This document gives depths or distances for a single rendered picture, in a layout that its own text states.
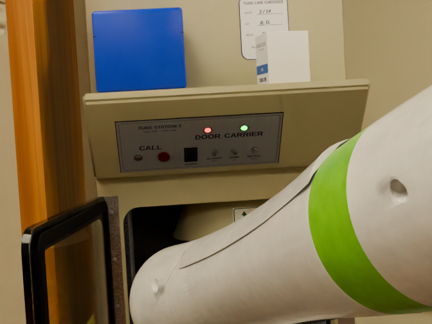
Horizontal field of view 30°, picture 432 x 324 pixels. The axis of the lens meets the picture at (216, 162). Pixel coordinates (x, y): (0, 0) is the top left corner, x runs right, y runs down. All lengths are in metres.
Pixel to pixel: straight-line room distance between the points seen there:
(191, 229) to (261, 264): 0.52
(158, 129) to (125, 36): 0.11
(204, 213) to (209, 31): 0.24
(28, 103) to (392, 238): 0.58
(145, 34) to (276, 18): 0.20
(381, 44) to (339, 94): 0.59
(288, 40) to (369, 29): 0.57
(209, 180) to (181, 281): 0.35
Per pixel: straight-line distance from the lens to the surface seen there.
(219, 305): 0.63
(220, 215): 1.05
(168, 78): 0.90
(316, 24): 1.03
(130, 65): 0.90
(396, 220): 0.42
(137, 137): 0.93
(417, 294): 0.45
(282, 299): 0.55
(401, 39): 1.51
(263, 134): 0.94
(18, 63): 0.93
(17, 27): 0.93
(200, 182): 1.01
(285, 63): 0.94
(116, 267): 1.02
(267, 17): 1.02
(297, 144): 0.97
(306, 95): 0.91
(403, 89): 1.50
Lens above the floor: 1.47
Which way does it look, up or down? 3 degrees down
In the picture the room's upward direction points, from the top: 3 degrees counter-clockwise
